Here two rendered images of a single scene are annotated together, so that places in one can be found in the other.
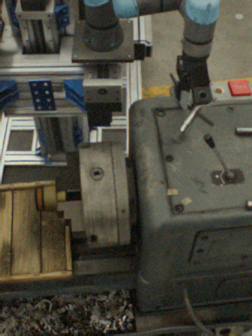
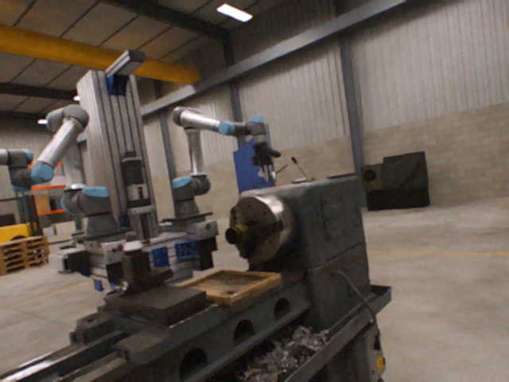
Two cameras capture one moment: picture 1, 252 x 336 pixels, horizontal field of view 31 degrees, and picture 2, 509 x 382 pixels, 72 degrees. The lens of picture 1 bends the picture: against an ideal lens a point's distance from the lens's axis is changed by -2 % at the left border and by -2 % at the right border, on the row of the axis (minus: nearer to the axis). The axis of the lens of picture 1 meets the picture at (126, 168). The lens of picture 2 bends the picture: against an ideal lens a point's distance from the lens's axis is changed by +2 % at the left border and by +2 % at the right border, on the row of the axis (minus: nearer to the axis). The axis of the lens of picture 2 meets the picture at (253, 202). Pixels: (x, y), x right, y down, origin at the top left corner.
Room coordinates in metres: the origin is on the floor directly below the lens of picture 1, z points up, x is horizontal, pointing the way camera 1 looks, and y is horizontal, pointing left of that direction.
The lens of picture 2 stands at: (-0.47, 1.17, 1.29)
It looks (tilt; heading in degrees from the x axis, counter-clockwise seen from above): 3 degrees down; 318
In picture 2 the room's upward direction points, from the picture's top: 8 degrees counter-clockwise
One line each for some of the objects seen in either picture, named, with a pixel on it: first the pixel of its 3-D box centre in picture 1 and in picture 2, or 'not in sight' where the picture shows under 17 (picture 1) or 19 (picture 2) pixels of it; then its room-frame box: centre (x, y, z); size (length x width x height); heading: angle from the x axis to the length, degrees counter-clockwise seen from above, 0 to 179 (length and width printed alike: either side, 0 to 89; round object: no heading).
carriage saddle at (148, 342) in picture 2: not in sight; (141, 319); (0.67, 0.73, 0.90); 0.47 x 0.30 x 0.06; 6
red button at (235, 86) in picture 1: (239, 88); not in sight; (1.00, -0.35, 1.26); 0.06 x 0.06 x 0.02; 6
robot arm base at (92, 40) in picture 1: (103, 28); (186, 207); (1.34, 0.08, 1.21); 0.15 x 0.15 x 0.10
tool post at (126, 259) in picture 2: not in sight; (137, 263); (0.74, 0.68, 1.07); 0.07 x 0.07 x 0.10; 6
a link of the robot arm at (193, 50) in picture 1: (196, 43); (259, 140); (0.90, -0.17, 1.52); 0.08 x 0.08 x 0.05
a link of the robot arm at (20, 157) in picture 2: not in sight; (17, 157); (1.37, 0.87, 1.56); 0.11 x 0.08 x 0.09; 111
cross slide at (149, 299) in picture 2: not in sight; (149, 298); (0.69, 0.68, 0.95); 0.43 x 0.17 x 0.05; 6
